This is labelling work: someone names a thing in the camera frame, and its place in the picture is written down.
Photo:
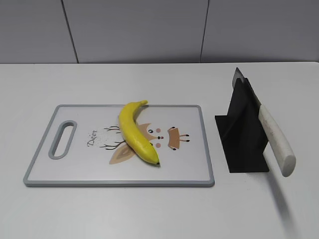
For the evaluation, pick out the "white-handled kitchen knife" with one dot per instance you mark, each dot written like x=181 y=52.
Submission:
x=281 y=148

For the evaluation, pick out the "yellow plastic banana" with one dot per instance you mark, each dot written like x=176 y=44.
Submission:
x=133 y=136

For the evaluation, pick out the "white grey-rimmed cutting board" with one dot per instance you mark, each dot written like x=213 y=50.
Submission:
x=82 y=147

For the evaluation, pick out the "black knife stand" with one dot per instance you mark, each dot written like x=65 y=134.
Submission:
x=242 y=135

